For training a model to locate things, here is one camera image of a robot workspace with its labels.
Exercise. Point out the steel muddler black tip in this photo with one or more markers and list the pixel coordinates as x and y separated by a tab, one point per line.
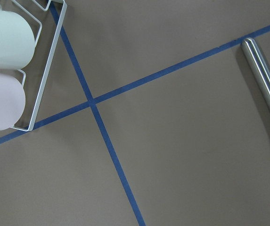
259	66

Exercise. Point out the pale pink plastic cup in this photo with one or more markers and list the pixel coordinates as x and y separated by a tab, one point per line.
12	101

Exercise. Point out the pale green plastic cup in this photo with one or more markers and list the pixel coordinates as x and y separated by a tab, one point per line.
17	43

